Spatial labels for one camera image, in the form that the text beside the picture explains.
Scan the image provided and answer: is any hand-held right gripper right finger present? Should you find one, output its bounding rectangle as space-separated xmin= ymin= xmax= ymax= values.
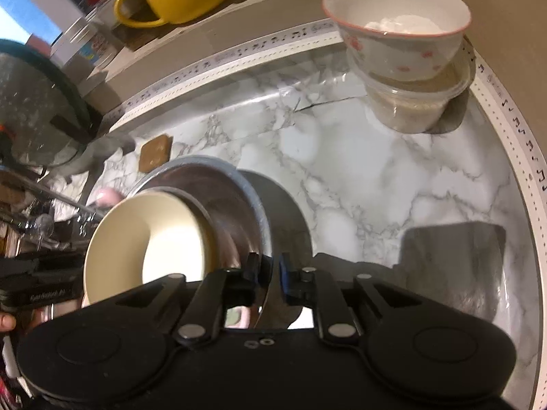
xmin=278 ymin=251 xmax=425 ymax=347

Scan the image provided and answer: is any clear plastic container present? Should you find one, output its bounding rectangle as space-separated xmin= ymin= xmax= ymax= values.
xmin=345 ymin=45 xmax=478 ymax=134

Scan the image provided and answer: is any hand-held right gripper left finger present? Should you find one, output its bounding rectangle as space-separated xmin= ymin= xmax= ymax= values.
xmin=116 ymin=252 xmax=274 ymax=346

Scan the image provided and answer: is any stainless steel plate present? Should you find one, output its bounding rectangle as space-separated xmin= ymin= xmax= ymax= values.
xmin=128 ymin=156 xmax=274 ymax=329

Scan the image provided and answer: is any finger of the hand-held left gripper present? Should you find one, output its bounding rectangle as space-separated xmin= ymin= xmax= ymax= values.
xmin=70 ymin=217 xmax=103 ymax=252

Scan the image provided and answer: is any cream bowl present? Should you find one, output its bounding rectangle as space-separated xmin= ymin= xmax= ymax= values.
xmin=83 ymin=191 xmax=215 ymax=308

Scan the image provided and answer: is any white perforated edge tape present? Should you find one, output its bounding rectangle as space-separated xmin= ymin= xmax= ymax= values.
xmin=105 ymin=19 xmax=340 ymax=122
xmin=468 ymin=45 xmax=547 ymax=398

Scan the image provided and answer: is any glass pot lid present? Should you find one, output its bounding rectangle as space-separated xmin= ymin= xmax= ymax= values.
xmin=0 ymin=38 xmax=97 ymax=168

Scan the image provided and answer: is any brown square pad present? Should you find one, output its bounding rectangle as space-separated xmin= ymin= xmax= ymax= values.
xmin=139 ymin=134 xmax=173 ymax=170

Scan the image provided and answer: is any clear glass jar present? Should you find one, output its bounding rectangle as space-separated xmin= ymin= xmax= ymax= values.
xmin=49 ymin=11 xmax=119 ymax=68

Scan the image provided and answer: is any metal dish rack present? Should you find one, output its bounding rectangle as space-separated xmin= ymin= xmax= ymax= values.
xmin=0 ymin=164 xmax=110 ymax=257

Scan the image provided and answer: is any white floral bowl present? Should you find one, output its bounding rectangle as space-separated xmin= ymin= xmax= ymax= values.
xmin=322 ymin=0 xmax=473 ymax=83

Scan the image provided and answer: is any pink pig-shaped plate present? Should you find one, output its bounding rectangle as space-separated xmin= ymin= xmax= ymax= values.
xmin=94 ymin=187 xmax=128 ymax=219

